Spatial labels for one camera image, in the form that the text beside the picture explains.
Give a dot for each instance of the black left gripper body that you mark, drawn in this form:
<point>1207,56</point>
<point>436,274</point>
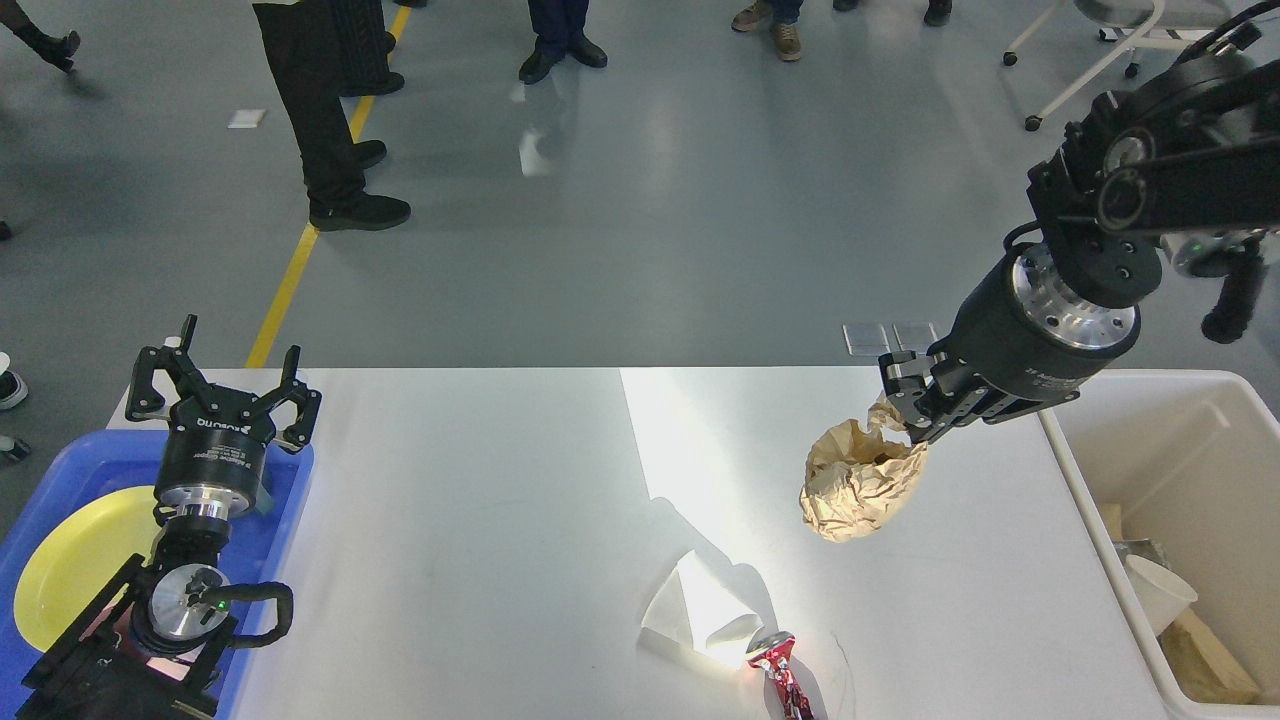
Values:
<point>213,465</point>

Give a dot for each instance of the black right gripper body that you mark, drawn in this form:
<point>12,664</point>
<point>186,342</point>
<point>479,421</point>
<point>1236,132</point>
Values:
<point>1025,332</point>

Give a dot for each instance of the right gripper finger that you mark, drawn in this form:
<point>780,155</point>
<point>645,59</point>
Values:
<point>931,393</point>
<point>990,405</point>

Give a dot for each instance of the brown paper ball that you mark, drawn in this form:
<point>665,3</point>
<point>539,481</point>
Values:
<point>858,477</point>

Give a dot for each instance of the yellow plastic plate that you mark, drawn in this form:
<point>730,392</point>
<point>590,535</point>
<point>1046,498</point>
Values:
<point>71,565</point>

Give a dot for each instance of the pink ribbed mug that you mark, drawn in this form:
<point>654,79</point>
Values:
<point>126,645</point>

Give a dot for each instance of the white paper napkin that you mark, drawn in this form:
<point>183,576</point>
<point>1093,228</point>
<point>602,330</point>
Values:
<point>694,611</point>

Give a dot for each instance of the brown paper bag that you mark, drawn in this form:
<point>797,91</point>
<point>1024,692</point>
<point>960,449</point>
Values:
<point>1205,670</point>

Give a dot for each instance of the white paper cup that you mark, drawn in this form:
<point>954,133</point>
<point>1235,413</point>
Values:
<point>1161,593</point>

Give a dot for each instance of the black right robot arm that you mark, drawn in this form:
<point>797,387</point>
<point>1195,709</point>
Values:
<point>1191,156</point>

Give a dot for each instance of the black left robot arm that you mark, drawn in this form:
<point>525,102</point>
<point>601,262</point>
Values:
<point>147,645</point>

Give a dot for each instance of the floor outlet cover pair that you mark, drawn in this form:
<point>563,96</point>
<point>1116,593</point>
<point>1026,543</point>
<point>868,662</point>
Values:
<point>870,340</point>

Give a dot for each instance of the grey-blue mug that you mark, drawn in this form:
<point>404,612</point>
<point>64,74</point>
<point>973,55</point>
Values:
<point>265,502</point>

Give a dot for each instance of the blue plastic tray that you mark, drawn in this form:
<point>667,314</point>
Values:
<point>102,462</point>

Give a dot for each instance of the white plastic bin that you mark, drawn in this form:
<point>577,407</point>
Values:
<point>1192,460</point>

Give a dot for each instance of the red snack wrapper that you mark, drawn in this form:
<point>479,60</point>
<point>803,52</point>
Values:
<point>772,654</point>

